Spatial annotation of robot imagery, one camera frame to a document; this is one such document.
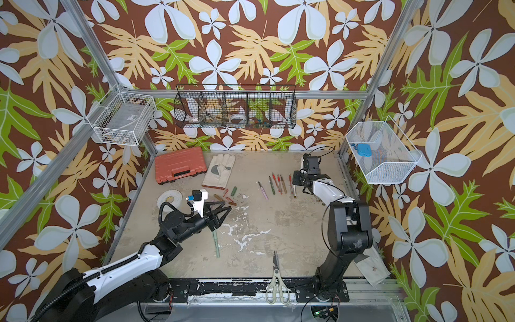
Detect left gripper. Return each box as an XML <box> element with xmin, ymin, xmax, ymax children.
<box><xmin>176</xmin><ymin>199</ymin><xmax>229</xmax><ymax>244</ymax></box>

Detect red gel pen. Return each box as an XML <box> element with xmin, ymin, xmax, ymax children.
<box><xmin>288</xmin><ymin>174</ymin><xmax>294</xmax><ymax>195</ymax></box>

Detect brown gold pen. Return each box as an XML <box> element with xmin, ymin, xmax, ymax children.
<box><xmin>280</xmin><ymin>175</ymin><xmax>288</xmax><ymax>195</ymax></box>

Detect clear red-capped pen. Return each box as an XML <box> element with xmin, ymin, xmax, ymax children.
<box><xmin>276</xmin><ymin>175</ymin><xmax>283</xmax><ymax>195</ymax></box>

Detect dark green pen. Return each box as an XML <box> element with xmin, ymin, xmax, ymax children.
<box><xmin>268</xmin><ymin>176</ymin><xmax>276</xmax><ymax>195</ymax></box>

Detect pink pen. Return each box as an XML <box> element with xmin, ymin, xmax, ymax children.
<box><xmin>257</xmin><ymin>181</ymin><xmax>268</xmax><ymax>200</ymax></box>

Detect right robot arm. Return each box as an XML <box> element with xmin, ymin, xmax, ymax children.
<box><xmin>292</xmin><ymin>170</ymin><xmax>373</xmax><ymax>301</ymax></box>

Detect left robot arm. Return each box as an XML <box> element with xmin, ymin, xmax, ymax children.
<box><xmin>32</xmin><ymin>201</ymin><xmax>232</xmax><ymax>321</ymax></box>

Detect light green pen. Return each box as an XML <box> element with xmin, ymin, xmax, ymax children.
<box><xmin>212</xmin><ymin>229</ymin><xmax>221</xmax><ymax>258</ymax></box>

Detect beige work glove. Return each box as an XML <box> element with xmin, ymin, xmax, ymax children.
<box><xmin>202</xmin><ymin>154</ymin><xmax>236</xmax><ymax>189</ymax></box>

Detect white tape roll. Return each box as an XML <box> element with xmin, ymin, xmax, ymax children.
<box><xmin>156</xmin><ymin>190</ymin><xmax>183</xmax><ymax>208</ymax></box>

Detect red plastic tool case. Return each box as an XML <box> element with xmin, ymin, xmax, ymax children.
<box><xmin>155</xmin><ymin>147</ymin><xmax>207</xmax><ymax>185</ymax></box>

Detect blue object in basket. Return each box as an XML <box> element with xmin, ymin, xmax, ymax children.
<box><xmin>351</xmin><ymin>143</ymin><xmax>372</xmax><ymax>157</ymax></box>

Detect white mesh basket right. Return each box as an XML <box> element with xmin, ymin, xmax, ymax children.
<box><xmin>345</xmin><ymin>118</ymin><xmax>422</xmax><ymax>185</ymax></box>

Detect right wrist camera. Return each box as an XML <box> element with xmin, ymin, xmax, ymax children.
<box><xmin>303</xmin><ymin>154</ymin><xmax>321</xmax><ymax>174</ymax></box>

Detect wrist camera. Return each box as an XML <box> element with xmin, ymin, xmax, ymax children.
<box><xmin>186</xmin><ymin>189</ymin><xmax>209</xmax><ymax>217</ymax></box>
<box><xmin>303</xmin><ymin>154</ymin><xmax>321</xmax><ymax>174</ymax></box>

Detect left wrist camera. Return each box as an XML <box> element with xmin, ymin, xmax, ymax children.
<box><xmin>186</xmin><ymin>189</ymin><xmax>209</xmax><ymax>217</ymax></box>

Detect black wire basket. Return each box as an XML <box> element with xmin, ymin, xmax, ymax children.
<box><xmin>172</xmin><ymin>84</ymin><xmax>298</xmax><ymax>129</ymax></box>

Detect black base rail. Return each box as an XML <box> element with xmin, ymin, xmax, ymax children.
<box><xmin>145</xmin><ymin>276</ymin><xmax>350</xmax><ymax>304</ymax></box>

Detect white handled scissors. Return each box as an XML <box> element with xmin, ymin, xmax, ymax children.
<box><xmin>265</xmin><ymin>251</ymin><xmax>291</xmax><ymax>305</ymax></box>

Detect white wire basket left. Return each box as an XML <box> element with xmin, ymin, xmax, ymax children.
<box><xmin>90</xmin><ymin>88</ymin><xmax>156</xmax><ymax>146</ymax></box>

